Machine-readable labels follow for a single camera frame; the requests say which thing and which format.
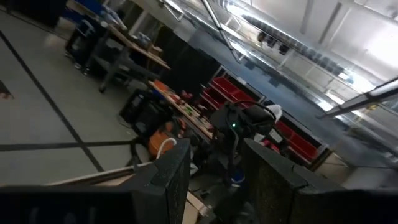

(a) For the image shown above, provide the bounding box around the cluttered wooden workbench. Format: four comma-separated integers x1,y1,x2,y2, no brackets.
147,79,216,141

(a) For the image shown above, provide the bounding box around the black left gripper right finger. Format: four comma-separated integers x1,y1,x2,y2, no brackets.
243,139,398,224

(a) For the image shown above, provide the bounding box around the orange shop vacuum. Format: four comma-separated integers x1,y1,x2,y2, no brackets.
147,122,178,159

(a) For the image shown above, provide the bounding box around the silver rig frame beam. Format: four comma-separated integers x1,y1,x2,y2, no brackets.
316,77,398,119
200,0,244,64

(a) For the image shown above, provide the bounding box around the red plastic storage bin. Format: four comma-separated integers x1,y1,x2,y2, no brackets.
288,133,318,162
211,77,241,95
275,120,294,140
201,88,225,109
230,90,255,109

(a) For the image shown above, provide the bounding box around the white cable loop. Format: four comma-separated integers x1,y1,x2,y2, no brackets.
155,137,178,160

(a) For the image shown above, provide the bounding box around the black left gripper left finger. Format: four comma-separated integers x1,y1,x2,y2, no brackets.
0,138,191,224

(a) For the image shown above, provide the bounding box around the black partition panel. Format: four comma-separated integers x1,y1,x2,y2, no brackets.
154,26,222,98

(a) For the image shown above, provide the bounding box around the black equipment case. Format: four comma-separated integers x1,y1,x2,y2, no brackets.
119,88,174,138

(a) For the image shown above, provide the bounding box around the wooden workbench with metal legs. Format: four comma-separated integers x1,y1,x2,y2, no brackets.
64,17,172,94

